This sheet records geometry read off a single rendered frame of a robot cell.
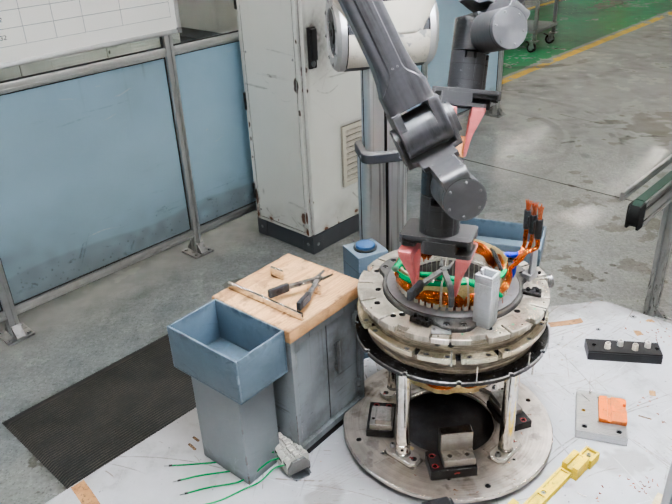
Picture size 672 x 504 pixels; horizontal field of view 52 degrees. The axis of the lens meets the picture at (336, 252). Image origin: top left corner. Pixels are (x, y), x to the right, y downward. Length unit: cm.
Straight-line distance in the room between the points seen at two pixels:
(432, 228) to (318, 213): 259
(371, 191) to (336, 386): 48
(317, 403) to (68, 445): 152
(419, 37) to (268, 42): 199
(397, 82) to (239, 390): 53
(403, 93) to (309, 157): 251
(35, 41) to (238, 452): 217
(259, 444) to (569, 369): 68
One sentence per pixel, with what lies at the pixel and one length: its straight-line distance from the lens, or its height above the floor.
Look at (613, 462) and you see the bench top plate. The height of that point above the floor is 78.
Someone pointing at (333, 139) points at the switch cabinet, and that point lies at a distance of 349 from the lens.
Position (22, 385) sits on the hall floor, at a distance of 306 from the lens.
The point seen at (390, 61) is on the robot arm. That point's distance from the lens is 90.
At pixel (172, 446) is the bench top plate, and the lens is 139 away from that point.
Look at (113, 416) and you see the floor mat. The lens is 274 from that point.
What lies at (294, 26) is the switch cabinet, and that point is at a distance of 325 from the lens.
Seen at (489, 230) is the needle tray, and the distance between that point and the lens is 151.
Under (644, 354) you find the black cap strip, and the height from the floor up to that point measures 80.
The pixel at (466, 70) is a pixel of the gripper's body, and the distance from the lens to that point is 107.
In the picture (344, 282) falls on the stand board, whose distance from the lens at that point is 126.
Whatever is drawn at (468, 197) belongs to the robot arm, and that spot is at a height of 135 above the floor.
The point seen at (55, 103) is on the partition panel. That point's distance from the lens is 317.
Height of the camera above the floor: 170
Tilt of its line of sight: 28 degrees down
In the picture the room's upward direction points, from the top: 3 degrees counter-clockwise
